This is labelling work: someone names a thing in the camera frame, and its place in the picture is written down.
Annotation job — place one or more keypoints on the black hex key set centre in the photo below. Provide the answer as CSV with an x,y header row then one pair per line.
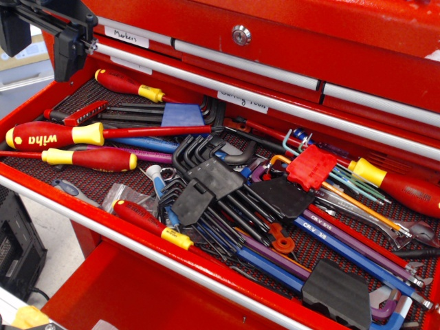
x,y
232,195

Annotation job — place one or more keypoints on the red yellow screwdriver top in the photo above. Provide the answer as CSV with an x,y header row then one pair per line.
x,y
118,82

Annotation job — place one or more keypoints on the blue pen tool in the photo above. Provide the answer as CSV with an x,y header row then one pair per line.
x,y
148,143

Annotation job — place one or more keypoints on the black holder front right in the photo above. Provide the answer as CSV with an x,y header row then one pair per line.
x,y
341,296

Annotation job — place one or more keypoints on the black holder middle right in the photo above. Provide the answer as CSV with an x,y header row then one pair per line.
x,y
287,197

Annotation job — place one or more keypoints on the lock cylinder silver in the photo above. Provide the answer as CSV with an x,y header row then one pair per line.
x,y
241,35

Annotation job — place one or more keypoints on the red bit holder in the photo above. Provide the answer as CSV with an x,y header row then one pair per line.
x,y
78,117

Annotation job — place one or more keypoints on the orange hex key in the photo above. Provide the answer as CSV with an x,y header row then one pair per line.
x,y
336,197

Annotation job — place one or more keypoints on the red yellow screwdriver left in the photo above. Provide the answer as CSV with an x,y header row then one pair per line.
x,y
93,159

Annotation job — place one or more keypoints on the black hex key set small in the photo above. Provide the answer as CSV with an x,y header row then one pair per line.
x,y
192,202

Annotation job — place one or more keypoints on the red yellow screwdriver front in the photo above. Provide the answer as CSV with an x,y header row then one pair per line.
x,y
142,218

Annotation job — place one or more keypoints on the purple hex key long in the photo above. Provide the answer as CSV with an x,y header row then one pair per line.
x,y
365,246

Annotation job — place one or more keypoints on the white label cutting tools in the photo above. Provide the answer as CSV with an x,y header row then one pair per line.
x,y
261,108

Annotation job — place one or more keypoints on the purple pen tool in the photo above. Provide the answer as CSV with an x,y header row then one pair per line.
x,y
147,156

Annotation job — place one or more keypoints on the yellow object bottom left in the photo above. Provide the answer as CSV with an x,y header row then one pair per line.
x,y
28,317

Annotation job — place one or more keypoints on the red yellow screwdriver right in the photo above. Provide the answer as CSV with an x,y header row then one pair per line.
x,y
419,195

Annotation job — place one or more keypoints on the blue hex key holder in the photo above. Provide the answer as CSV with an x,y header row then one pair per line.
x,y
182,115

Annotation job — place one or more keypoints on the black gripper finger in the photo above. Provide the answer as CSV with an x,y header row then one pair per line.
x,y
15,33
70,53

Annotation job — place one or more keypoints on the black holder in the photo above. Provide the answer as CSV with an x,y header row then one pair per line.
x,y
341,296
287,197

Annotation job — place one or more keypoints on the large wiha red yellow screwdriver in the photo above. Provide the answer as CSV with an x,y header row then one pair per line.
x,y
40,136

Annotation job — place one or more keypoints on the open red drawer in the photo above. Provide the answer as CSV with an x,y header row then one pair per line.
x,y
136,280

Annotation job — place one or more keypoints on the red hex key holder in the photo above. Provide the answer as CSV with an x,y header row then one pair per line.
x,y
311,168

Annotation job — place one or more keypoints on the blue hex key long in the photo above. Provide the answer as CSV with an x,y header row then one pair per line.
x,y
364,263

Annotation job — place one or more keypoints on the black device on floor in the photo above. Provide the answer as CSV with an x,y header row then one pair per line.
x,y
22,251

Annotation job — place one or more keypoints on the grey blue handle tool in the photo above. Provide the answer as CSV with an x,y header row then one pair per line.
x,y
74,191

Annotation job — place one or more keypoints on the white label markers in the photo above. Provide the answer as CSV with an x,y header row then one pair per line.
x,y
127,37

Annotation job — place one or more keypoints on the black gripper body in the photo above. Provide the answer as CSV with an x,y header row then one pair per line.
x,y
53,16

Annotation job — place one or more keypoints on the red tool chest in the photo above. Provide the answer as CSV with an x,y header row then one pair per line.
x,y
388,51

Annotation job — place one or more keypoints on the clear plastic bag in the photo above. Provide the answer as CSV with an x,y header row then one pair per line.
x,y
121,191

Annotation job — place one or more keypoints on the orange plastic clip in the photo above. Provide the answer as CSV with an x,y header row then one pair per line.
x,y
280,238

